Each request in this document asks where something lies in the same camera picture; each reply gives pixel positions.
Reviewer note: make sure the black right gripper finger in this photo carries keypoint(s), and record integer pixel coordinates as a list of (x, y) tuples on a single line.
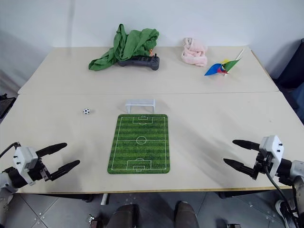
[(238, 165), (245, 144)]

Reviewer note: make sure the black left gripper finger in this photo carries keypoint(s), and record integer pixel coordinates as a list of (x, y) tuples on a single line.
[(53, 147), (65, 167)]

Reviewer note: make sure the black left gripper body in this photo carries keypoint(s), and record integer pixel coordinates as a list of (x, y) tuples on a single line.
[(39, 173)]

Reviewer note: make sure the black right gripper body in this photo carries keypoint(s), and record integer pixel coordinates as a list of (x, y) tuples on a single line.
[(260, 166)]

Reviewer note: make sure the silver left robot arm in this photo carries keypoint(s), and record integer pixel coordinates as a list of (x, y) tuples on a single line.
[(10, 178)]

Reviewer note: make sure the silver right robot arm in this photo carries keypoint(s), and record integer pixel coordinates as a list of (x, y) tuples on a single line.
[(298, 173)]

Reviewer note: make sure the tiny soccer ball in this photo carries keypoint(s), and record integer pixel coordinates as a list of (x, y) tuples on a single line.
[(86, 111)]

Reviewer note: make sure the green soccer field mat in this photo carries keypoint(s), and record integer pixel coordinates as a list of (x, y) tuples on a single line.
[(140, 145)]

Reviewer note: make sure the white and black shoe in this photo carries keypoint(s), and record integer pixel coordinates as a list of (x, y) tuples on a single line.
[(282, 210)]

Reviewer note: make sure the white table leg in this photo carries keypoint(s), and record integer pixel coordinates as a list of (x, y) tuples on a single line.
[(105, 199)]

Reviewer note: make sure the dark rounded shape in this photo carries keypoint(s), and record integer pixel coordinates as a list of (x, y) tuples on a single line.
[(186, 215), (124, 216)]

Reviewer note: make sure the colourful paper pinwheel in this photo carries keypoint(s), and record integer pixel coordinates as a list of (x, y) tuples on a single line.
[(222, 67)]

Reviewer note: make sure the white toy goal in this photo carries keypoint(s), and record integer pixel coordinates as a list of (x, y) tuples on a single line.
[(140, 102)]

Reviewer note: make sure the crumpled pink towel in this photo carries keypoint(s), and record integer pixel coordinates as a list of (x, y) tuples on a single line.
[(194, 53)]

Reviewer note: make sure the grey remote controller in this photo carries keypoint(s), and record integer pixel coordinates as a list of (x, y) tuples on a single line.
[(142, 62)]

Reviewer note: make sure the crumpled green cloth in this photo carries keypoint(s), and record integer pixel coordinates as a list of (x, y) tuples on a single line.
[(128, 45)]

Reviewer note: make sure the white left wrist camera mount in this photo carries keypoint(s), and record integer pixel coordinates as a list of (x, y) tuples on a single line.
[(23, 156)]

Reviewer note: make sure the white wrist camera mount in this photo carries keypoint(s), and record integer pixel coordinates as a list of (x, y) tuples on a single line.
[(273, 147), (23, 156)]

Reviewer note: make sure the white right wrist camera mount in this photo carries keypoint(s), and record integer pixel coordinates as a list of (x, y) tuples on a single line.
[(273, 147)]

